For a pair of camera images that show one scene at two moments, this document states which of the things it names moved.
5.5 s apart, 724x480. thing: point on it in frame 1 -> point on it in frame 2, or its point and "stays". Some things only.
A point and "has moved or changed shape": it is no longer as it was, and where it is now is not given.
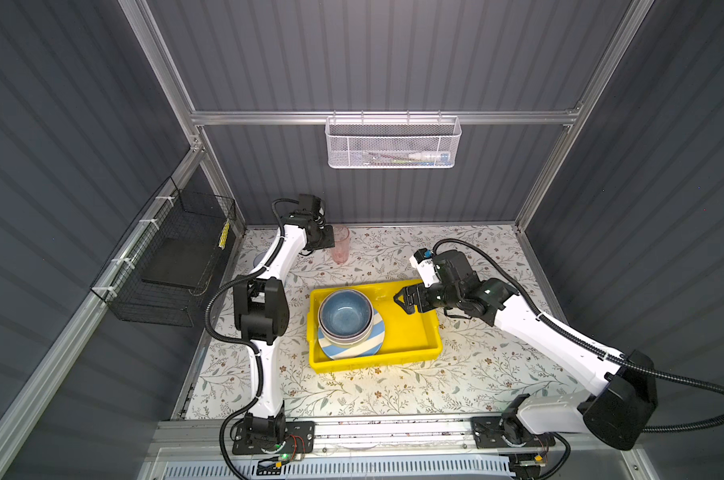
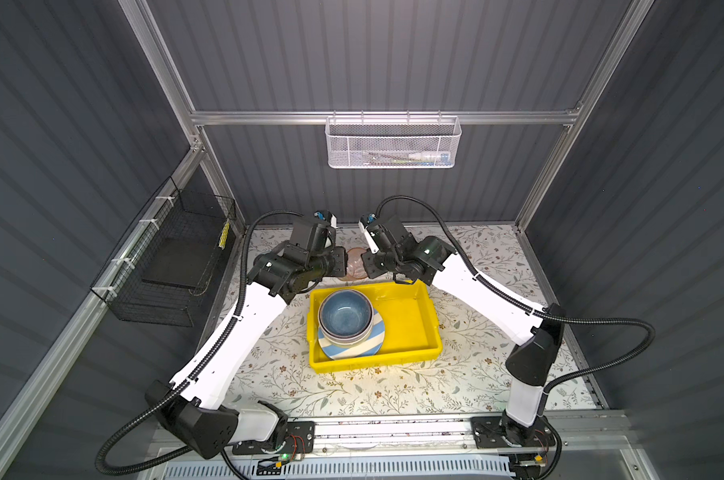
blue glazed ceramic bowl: x=345 y=314 stays
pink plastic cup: x=342 y=241 has moved or changed shape
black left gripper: x=327 y=238 -> x=340 y=255
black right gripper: x=407 y=294 -> x=371 y=269
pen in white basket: x=415 y=158 stays
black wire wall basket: x=162 y=269 stays
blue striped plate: x=363 y=348 stays
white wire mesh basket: x=392 y=142 stays
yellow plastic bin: x=405 y=337 stays
